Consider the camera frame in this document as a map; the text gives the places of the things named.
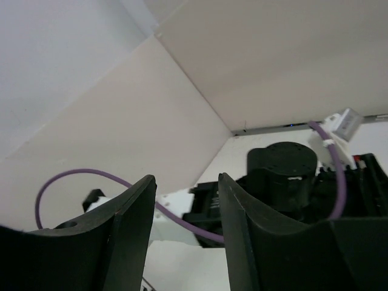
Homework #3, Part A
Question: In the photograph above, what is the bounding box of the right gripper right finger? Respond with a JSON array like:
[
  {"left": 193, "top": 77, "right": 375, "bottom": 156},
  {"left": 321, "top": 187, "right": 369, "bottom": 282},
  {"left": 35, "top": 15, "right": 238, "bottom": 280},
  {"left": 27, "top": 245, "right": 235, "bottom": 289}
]
[{"left": 218, "top": 173, "right": 387, "bottom": 290}]

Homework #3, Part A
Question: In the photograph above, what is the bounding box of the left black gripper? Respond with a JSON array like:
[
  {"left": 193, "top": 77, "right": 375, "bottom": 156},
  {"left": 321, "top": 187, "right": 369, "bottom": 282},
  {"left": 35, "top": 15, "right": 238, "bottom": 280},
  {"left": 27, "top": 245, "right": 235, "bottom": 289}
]
[{"left": 315, "top": 153, "right": 387, "bottom": 218}]

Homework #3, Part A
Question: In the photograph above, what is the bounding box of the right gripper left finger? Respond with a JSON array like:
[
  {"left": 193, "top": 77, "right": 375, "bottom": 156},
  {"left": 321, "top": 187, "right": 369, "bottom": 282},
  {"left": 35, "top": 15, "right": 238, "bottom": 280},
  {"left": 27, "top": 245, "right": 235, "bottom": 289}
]
[{"left": 1, "top": 175, "right": 156, "bottom": 290}]

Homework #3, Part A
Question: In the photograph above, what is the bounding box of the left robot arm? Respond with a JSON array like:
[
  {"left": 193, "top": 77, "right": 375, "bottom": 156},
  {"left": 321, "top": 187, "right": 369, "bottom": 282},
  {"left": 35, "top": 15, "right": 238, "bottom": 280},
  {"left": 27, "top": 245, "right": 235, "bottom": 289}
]
[{"left": 156, "top": 142, "right": 387, "bottom": 248}]

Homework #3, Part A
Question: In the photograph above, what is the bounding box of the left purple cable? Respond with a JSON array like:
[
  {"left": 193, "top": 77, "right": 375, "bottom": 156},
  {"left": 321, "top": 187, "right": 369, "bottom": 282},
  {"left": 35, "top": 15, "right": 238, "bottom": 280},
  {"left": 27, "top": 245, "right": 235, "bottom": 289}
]
[{"left": 35, "top": 120, "right": 348, "bottom": 243}]

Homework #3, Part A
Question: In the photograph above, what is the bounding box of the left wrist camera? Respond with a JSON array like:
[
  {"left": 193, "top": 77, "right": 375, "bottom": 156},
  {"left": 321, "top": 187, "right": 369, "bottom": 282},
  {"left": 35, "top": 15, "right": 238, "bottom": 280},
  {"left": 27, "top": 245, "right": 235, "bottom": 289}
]
[{"left": 325, "top": 107, "right": 364, "bottom": 142}]

